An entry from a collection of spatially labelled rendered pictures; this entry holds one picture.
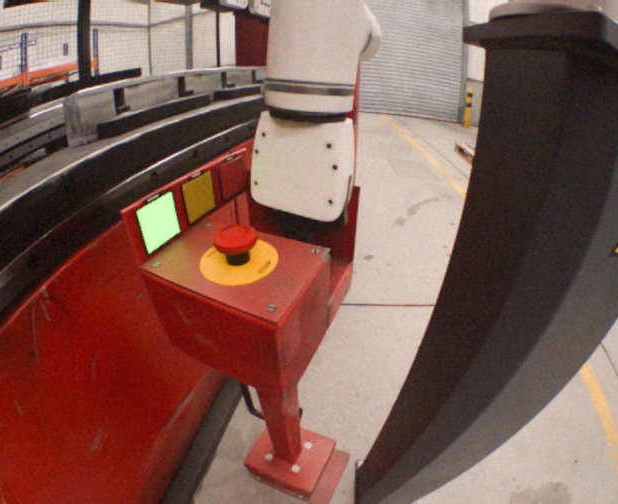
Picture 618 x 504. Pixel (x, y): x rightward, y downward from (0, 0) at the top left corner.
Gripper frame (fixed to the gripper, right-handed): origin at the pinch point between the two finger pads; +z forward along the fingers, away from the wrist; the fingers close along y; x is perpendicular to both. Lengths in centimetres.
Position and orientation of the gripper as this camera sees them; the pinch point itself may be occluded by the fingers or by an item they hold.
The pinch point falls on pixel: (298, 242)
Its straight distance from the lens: 36.1
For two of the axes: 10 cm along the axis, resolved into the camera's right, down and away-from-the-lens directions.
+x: 4.1, -5.1, 7.6
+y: 9.1, 3.0, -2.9
